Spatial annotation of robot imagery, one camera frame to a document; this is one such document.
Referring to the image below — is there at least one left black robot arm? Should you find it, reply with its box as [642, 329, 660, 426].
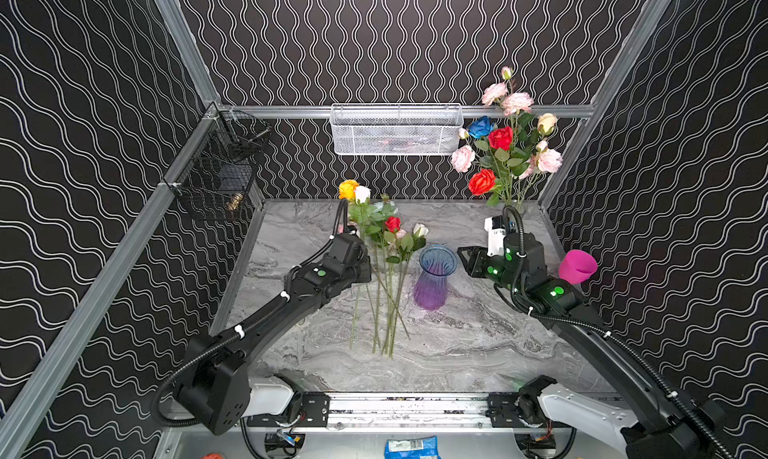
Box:
[150, 199, 371, 435]

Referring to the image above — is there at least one pink double flower stem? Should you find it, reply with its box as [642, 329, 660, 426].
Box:
[450, 128, 477, 173]

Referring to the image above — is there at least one cream rose flower stem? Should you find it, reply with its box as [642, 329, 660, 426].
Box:
[536, 113, 558, 137]

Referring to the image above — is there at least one white wire mesh basket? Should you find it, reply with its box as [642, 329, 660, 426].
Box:
[329, 103, 464, 156]

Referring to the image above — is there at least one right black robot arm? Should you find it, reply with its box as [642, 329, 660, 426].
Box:
[457, 207, 731, 458]

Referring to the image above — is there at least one blue snack packet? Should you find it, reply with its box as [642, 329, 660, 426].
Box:
[384, 436, 440, 459]

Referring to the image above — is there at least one orange yellow rose stem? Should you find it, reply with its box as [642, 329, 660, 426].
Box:
[338, 179, 384, 353]

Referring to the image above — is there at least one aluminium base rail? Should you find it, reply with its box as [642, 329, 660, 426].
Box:
[170, 391, 652, 431]

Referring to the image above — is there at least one pale pink flower stem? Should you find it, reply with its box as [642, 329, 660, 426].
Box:
[518, 140, 563, 200]

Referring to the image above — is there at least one blue rose flower stem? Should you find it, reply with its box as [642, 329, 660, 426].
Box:
[467, 116, 494, 140]

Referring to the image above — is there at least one black wire basket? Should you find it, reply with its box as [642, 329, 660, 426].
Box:
[172, 107, 273, 224]

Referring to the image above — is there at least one magenta plastic goblet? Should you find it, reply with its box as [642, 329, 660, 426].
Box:
[558, 250, 598, 285]

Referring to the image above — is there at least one frosted clear glass vase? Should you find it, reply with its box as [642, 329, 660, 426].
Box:
[506, 200, 528, 218]

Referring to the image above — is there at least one red rose stem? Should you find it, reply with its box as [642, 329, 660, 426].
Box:
[468, 169, 500, 207]
[488, 127, 514, 203]

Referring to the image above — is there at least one red roses bunch stem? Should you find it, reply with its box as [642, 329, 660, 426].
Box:
[355, 196, 429, 358]

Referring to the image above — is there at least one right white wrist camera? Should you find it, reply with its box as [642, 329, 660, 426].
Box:
[484, 215, 510, 257]

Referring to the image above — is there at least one pink peony flower stem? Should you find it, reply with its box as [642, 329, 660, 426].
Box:
[480, 66, 534, 119]

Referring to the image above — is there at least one purple blue glass vase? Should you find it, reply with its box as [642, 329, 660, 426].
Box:
[413, 245, 459, 311]

